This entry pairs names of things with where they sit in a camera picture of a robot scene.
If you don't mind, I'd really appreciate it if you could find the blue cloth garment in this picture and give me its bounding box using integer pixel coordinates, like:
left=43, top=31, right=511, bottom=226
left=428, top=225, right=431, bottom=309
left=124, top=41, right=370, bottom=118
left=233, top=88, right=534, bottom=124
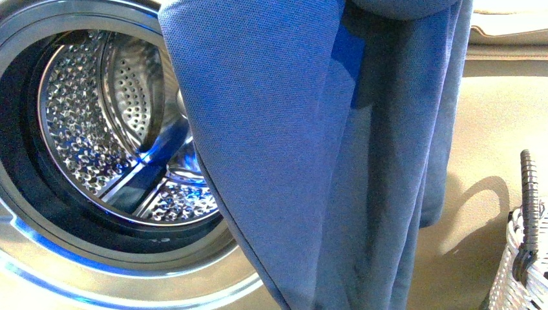
left=158, top=1, right=473, bottom=309

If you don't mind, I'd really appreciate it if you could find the silver front-load washing machine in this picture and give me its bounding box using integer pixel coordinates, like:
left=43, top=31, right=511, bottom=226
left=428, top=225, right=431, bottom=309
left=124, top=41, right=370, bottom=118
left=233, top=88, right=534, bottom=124
left=1, top=1, right=277, bottom=309

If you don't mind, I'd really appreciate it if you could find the white woven laundry basket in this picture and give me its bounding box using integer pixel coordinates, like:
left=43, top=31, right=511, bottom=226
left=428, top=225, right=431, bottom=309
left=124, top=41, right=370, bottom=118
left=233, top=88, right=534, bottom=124
left=483, top=202, right=547, bottom=309

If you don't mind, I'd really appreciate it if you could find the dark wrapped basket handle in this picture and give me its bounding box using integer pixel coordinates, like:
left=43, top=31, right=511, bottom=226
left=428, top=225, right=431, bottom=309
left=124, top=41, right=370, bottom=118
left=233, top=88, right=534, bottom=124
left=512, top=149, right=541, bottom=286

